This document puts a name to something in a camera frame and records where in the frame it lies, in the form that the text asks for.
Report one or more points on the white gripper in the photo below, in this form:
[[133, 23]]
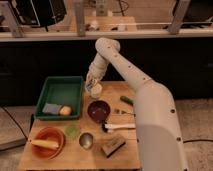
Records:
[[91, 82]]

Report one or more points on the small metal cup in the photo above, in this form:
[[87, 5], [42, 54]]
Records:
[[86, 140]]

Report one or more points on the wooden block sponge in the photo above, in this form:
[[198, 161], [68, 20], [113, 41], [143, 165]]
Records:
[[110, 147]]

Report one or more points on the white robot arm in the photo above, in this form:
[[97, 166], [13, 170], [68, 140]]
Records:
[[161, 146]]

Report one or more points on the black monitor left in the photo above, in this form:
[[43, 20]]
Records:
[[39, 13]]

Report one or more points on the green plastic tray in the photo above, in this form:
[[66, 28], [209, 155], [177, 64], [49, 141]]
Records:
[[61, 90]]

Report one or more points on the metal fork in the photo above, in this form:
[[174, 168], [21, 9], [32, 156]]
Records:
[[118, 111]]

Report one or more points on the blue grey towel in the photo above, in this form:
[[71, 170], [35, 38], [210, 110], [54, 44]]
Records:
[[53, 109]]

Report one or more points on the green cucumber toy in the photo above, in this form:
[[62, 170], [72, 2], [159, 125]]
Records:
[[126, 100]]

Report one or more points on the dark red bowl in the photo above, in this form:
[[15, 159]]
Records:
[[98, 111]]

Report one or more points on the yellow round fruit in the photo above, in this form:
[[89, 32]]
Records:
[[65, 111]]

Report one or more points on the metal frame rail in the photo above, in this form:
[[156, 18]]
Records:
[[115, 19]]

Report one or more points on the orange plastic bowl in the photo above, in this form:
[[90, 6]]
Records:
[[52, 134]]

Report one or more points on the white handled brush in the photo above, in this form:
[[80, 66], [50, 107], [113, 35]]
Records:
[[111, 127]]

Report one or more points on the green round lid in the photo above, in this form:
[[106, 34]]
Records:
[[72, 131]]

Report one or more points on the yellow corn cob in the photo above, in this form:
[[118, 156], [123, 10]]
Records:
[[45, 144]]

